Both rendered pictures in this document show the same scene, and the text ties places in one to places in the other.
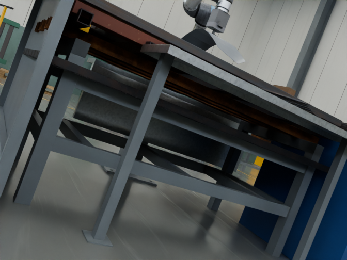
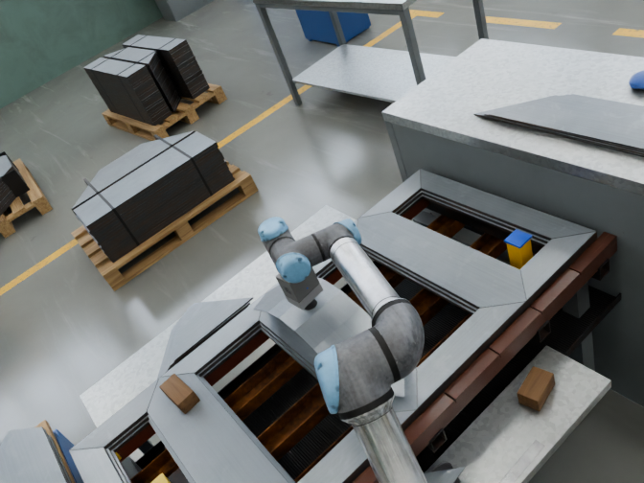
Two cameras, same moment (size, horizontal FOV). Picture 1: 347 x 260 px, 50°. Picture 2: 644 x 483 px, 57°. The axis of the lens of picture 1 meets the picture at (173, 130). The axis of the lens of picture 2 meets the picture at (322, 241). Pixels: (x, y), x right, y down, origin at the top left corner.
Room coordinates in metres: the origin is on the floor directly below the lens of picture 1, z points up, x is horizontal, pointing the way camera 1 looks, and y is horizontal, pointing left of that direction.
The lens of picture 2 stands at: (3.34, 0.19, 2.16)
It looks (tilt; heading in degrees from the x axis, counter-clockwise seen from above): 37 degrees down; 184
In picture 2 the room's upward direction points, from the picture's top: 24 degrees counter-clockwise
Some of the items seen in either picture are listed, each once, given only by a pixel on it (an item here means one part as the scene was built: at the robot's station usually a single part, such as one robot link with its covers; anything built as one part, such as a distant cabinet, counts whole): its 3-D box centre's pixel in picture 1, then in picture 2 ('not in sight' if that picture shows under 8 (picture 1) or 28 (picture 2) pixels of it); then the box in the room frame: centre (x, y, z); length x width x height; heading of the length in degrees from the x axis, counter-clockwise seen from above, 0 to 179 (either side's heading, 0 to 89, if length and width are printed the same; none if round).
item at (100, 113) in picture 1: (172, 124); not in sight; (2.57, 0.02, 0.48); 1.30 x 0.04 x 0.35; 118
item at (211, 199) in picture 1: (229, 165); not in sight; (2.71, -0.47, 0.34); 0.06 x 0.06 x 0.68; 28
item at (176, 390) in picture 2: (283, 92); (179, 393); (2.09, -0.49, 0.87); 0.12 x 0.06 x 0.05; 33
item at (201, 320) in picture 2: (297, 108); (194, 328); (1.71, -0.49, 0.77); 0.45 x 0.20 x 0.04; 118
